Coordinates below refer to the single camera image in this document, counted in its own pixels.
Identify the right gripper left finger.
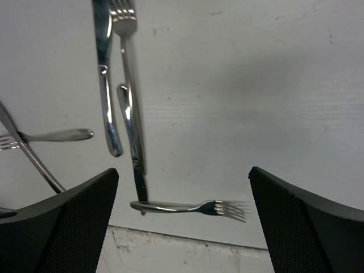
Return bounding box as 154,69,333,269
1,168,119,272

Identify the crossing metal knife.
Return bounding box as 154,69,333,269
117,83,148,203

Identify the long upright metal knife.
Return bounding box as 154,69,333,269
92,1,123,157

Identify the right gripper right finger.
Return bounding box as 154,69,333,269
248,167,363,272

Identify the left metal knife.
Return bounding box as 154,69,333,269
1,103,66,194

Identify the upright metal fork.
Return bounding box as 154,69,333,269
109,1,138,101

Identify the metal fork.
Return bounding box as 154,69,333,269
1,129,94,150
130,200,247,223
109,1,138,101

